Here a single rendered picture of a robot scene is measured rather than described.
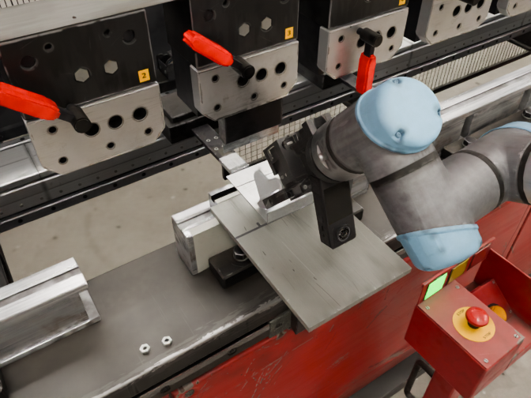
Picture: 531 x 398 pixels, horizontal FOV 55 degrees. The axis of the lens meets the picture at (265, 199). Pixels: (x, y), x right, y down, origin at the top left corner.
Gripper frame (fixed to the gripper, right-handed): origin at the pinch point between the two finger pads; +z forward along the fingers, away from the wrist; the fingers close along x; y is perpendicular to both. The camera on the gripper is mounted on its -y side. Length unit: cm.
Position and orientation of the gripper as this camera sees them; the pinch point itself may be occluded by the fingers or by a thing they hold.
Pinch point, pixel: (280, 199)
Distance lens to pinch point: 80.0
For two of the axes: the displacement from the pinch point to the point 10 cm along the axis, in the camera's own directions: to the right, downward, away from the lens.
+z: -3.5, 1.9, 9.2
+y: -4.2, -9.1, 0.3
